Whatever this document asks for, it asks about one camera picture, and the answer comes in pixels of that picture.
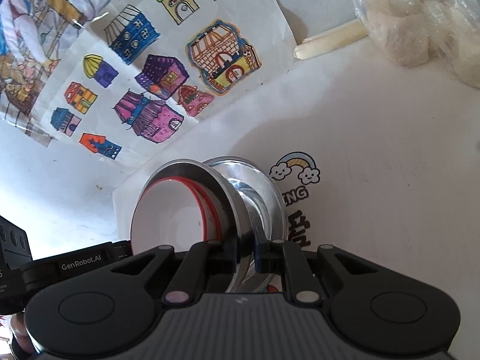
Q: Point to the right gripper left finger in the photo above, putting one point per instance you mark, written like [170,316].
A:
[203,261]

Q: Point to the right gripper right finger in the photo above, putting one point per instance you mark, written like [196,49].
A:
[286,259]

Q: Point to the deep steel mixing bowl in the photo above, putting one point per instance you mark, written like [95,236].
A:
[162,261]

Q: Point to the shallow steel plate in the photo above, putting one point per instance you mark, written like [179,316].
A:
[266,210]

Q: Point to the white red-rimmed bowl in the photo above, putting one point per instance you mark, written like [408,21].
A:
[167,213]
[212,230]

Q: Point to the white red-rimmed bowl front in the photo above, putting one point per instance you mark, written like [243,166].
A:
[212,230]

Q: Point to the person left hand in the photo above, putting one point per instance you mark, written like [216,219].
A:
[21,345]

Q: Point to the colourful houses drawing paper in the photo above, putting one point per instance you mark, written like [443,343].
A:
[147,71]

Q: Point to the cream rolled stick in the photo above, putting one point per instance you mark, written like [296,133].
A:
[330,40]

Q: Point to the clear bag of white buns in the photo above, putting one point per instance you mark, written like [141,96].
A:
[411,32]

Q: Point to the boy with fan drawing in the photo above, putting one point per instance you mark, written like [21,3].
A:
[35,35]

